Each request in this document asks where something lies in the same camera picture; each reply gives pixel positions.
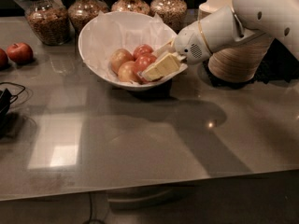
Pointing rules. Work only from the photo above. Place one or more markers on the leftmost glass cereal jar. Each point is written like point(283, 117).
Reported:
point(49, 21)

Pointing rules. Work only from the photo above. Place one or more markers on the white ceramic bowl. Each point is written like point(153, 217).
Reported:
point(93, 38)

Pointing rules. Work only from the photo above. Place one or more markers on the red apple on table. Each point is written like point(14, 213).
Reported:
point(20, 53)

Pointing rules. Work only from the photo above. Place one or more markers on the large red front apple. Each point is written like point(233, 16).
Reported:
point(142, 63)

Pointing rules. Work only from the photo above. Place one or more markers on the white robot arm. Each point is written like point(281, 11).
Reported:
point(233, 39)

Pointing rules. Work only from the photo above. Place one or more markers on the back stack paper bowls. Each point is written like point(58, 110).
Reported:
point(210, 6)

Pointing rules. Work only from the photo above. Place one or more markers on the black mat under stacks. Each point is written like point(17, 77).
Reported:
point(277, 64)

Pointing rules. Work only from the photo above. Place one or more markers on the black device with cable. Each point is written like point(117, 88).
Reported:
point(7, 98)

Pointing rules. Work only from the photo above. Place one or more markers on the yellow-red front apple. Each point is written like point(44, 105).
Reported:
point(126, 72)

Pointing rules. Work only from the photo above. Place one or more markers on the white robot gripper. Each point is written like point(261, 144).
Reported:
point(188, 42)

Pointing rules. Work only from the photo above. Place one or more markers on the red apple at edge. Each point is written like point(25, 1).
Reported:
point(3, 59)

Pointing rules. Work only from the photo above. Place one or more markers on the white paper bowl liner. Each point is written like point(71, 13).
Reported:
point(124, 31)

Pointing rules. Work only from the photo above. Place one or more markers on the red back apple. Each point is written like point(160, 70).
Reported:
point(143, 49)

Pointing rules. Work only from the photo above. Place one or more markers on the glass cereal jar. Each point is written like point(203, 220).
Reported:
point(82, 11)
point(172, 12)
point(49, 21)
point(138, 6)

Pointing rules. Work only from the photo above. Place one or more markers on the yellowish left apple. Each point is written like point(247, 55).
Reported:
point(118, 58)

